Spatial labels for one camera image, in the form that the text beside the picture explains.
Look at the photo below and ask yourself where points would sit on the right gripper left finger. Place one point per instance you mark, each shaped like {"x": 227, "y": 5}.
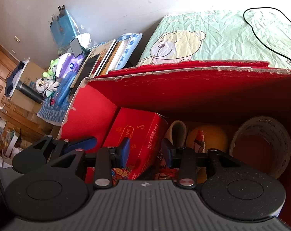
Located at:
{"x": 108, "y": 158}

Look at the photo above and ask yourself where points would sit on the small red gift box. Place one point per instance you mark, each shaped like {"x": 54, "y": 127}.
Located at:
{"x": 145, "y": 131}

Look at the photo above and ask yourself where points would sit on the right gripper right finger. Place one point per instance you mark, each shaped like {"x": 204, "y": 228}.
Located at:
{"x": 184, "y": 160}

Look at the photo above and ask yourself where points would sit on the brown packing tape roll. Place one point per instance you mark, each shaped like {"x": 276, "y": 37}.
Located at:
{"x": 264, "y": 144}

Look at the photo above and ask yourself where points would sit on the blue pencil case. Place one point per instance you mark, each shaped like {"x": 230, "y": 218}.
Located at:
{"x": 64, "y": 88}

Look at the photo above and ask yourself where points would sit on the green frog plush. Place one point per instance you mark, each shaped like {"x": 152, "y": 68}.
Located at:
{"x": 53, "y": 72}

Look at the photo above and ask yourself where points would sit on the dark cylindrical flask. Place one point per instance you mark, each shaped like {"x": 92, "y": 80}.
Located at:
{"x": 29, "y": 92}

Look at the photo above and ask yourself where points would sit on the white plush toy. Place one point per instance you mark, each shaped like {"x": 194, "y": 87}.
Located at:
{"x": 46, "y": 86}

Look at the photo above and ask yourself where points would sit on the stack of books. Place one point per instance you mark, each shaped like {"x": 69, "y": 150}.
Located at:
{"x": 106, "y": 51}

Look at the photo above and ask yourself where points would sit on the purple tissue pack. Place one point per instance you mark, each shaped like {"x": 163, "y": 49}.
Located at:
{"x": 68, "y": 63}

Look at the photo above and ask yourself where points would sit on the large red cardboard box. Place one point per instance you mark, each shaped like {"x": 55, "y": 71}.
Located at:
{"x": 218, "y": 92}

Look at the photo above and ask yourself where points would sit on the black tablet device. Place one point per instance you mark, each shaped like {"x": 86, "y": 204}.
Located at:
{"x": 87, "y": 69}

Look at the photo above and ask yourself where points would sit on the orange wooden gourd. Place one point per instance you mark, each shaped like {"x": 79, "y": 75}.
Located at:
{"x": 214, "y": 137}

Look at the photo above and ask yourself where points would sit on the green bear bedsheet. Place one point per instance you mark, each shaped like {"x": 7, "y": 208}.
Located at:
{"x": 261, "y": 34}

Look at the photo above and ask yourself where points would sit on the small black mirror stand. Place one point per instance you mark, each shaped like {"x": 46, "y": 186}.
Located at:
{"x": 76, "y": 47}

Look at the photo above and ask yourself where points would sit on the red white paper ornament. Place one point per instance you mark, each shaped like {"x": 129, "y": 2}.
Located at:
{"x": 199, "y": 143}

